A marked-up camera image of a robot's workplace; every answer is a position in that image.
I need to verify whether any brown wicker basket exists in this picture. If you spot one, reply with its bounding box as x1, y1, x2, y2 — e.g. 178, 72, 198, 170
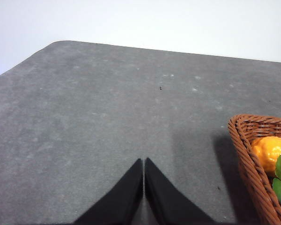
228, 114, 281, 225

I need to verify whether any yellow toy corn cob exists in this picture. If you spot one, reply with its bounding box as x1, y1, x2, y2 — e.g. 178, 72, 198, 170
251, 136, 281, 172

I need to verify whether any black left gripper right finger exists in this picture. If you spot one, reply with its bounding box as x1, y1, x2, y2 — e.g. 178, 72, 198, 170
145, 158, 215, 225

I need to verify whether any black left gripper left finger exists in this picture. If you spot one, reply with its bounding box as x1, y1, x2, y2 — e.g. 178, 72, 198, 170
74, 158, 143, 225

